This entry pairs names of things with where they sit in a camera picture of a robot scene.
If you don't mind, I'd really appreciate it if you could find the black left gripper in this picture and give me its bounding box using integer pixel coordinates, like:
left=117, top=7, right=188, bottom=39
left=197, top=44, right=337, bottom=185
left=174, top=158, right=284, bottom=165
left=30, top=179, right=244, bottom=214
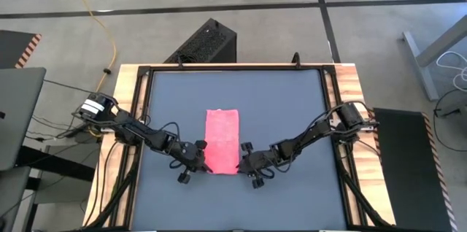
left=169, top=139, right=215, bottom=185

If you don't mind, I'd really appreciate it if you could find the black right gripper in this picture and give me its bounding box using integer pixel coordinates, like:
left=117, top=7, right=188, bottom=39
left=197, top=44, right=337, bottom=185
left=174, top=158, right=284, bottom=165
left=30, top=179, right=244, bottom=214
left=236, top=142, right=274, bottom=190

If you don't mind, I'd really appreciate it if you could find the pink terry towel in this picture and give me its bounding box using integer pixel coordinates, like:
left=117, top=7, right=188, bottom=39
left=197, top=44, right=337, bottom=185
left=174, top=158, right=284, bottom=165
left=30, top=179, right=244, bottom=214
left=204, top=109, right=241, bottom=175

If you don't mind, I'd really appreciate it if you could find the black perforated computer tower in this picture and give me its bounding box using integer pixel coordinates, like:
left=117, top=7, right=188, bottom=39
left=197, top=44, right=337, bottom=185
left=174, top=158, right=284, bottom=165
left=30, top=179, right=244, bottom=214
left=163, top=18, right=237, bottom=64

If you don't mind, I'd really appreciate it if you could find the black mat striped edge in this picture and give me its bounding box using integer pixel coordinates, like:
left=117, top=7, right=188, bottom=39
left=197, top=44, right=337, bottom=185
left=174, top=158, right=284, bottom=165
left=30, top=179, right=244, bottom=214
left=374, top=107, right=459, bottom=232
left=0, top=30, right=43, bottom=69

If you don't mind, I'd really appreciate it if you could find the black table frame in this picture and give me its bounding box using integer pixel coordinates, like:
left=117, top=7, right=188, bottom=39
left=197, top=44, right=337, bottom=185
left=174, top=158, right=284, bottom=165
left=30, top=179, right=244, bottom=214
left=83, top=62, right=393, bottom=232

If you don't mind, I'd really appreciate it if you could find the yellow floor cable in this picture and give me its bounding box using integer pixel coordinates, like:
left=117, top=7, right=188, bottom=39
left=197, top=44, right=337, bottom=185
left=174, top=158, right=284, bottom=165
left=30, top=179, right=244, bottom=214
left=60, top=0, right=117, bottom=93

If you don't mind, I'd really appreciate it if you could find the black floor cable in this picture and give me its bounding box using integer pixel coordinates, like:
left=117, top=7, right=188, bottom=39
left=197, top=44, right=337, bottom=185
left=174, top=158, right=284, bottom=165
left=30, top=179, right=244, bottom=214
left=433, top=89, right=467, bottom=152

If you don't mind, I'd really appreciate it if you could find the grey desk leg frame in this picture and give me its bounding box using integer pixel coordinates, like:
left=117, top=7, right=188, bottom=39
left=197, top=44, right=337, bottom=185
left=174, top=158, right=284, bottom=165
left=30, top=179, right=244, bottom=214
left=403, top=15, right=467, bottom=101

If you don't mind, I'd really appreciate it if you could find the white cable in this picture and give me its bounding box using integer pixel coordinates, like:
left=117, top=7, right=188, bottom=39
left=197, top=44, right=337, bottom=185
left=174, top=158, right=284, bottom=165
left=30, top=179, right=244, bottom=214
left=436, top=51, right=467, bottom=93

